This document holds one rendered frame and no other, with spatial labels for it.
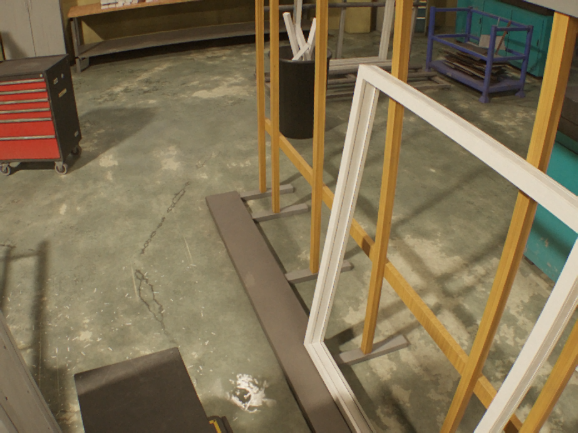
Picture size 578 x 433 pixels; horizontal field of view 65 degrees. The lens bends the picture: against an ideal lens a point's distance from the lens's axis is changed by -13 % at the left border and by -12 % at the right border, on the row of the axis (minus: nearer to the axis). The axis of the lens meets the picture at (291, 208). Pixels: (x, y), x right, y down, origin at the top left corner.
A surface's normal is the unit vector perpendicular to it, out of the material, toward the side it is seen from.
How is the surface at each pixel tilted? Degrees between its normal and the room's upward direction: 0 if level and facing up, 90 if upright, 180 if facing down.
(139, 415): 0
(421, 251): 0
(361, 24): 90
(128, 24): 90
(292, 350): 0
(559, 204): 82
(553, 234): 90
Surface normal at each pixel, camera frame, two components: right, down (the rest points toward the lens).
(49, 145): -0.01, 0.54
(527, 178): -0.93, 0.07
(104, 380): 0.00, -0.84
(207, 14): 0.35, 0.51
